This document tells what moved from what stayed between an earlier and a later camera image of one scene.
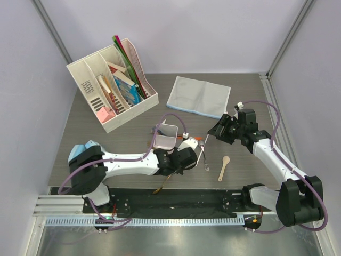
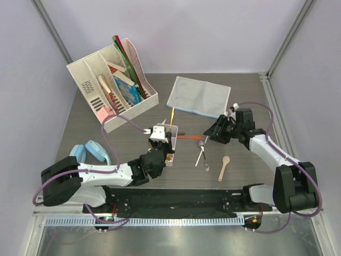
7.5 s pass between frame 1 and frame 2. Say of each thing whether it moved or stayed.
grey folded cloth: stayed
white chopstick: stayed
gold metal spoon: moved
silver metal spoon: stayed
